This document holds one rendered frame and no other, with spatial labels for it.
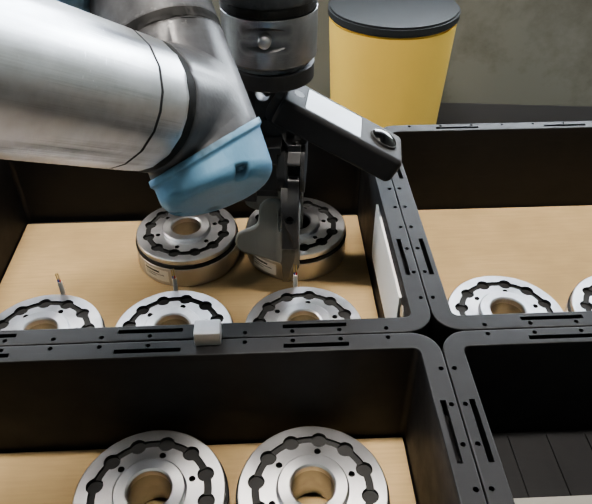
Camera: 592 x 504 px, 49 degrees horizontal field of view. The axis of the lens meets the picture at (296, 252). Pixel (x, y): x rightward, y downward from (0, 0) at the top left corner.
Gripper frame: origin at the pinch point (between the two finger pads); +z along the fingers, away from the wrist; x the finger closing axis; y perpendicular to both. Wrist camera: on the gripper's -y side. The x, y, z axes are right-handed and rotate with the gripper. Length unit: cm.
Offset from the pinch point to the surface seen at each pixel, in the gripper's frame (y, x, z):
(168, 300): 10.9, 8.6, -0.8
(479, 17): -54, -185, 40
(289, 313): -0.1, 10.4, -1.7
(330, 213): -3.3, -5.2, -1.2
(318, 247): -2.2, 0.6, -1.2
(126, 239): 18.5, -3.4, 2.0
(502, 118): -70, -184, 79
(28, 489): 17.8, 25.9, 2.0
